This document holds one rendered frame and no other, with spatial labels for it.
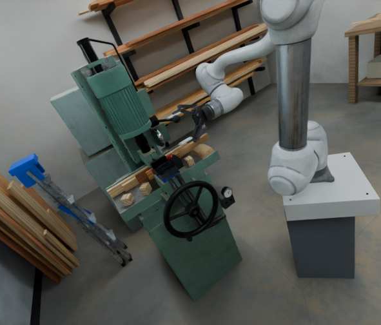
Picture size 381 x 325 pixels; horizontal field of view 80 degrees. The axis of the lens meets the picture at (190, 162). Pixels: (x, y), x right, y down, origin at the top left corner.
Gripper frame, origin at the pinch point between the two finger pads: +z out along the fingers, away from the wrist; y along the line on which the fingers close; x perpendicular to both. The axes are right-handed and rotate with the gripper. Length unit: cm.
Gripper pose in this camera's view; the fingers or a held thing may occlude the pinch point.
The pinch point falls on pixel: (175, 130)
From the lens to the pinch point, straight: 110.9
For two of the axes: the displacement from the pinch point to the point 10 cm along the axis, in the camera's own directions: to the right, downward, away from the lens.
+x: 4.2, 1.4, -9.0
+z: -8.1, 5.1, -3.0
